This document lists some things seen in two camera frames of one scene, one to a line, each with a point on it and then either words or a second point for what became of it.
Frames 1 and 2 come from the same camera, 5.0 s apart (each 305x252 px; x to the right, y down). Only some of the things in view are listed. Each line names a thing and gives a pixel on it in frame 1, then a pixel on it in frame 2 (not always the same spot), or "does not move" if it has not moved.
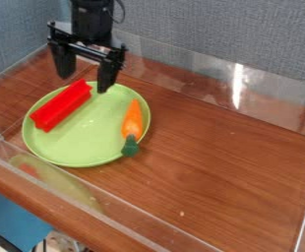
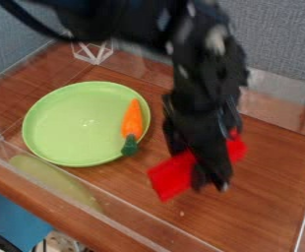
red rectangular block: [61, 105] -> [171, 176]
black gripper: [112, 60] -> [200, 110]
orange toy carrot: [131, 124] does not move
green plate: [87, 137] does not move
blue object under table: [13, 220] does not move
